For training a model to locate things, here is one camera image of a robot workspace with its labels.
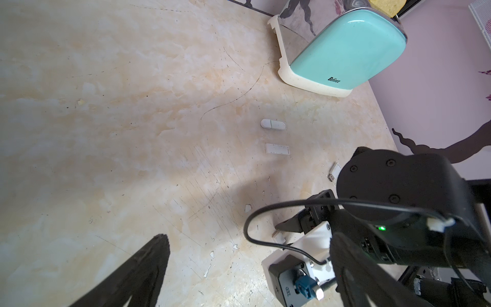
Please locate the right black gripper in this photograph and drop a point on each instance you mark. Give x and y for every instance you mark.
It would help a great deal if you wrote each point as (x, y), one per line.
(309, 218)

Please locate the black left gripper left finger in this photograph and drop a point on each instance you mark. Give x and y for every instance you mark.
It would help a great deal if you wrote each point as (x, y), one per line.
(137, 282)

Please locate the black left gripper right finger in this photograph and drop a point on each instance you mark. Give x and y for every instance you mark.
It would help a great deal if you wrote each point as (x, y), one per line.
(361, 281)

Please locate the white usb drive green stripe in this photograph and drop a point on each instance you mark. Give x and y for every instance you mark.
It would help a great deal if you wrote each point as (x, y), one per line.
(272, 124)

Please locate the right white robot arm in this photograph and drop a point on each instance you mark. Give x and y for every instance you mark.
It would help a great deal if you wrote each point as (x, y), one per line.
(398, 231)

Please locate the mint green toaster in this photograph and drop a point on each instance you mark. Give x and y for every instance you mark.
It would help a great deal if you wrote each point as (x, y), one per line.
(331, 47)

